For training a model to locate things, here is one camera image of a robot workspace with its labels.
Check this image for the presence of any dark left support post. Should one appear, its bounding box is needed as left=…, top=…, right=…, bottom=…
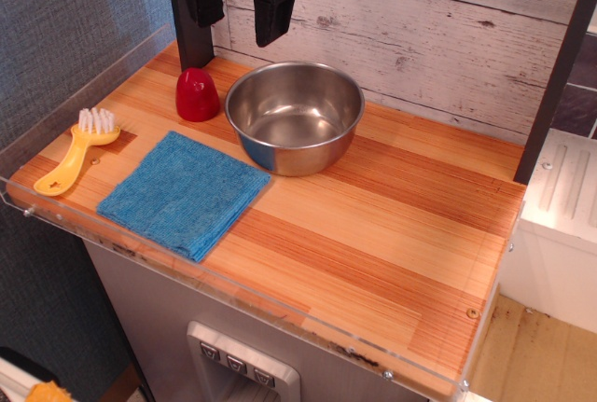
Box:
left=171, top=0, right=215, bottom=70

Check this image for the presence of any white toy sink unit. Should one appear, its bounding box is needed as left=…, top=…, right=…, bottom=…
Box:
left=498, top=130, right=596, bottom=331

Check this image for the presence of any dark right support post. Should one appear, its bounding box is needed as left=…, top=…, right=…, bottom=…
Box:
left=514, top=0, right=596, bottom=185

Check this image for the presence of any dark support post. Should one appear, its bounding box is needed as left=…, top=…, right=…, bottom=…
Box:
left=514, top=0, right=596, bottom=185
left=171, top=0, right=215, bottom=70

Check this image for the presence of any silver toy fridge cabinet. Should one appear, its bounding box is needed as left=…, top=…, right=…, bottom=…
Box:
left=86, top=242, right=462, bottom=401

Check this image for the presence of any clear acrylic table guard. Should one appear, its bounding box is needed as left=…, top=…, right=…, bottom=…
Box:
left=4, top=26, right=524, bottom=400

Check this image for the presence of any blue cloth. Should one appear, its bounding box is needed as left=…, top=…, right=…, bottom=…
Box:
left=97, top=132, right=271, bottom=262

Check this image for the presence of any yellow object bottom left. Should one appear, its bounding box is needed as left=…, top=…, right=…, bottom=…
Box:
left=24, top=381, right=73, bottom=402

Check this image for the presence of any stainless steel bowl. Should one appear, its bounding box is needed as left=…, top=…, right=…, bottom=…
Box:
left=225, top=62, right=365, bottom=176

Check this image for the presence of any yellow scrub brush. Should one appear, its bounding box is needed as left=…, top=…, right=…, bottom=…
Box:
left=34, top=107, right=120, bottom=197

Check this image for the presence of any grey ice dispenser panel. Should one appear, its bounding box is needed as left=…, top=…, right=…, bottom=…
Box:
left=187, top=321, right=301, bottom=401

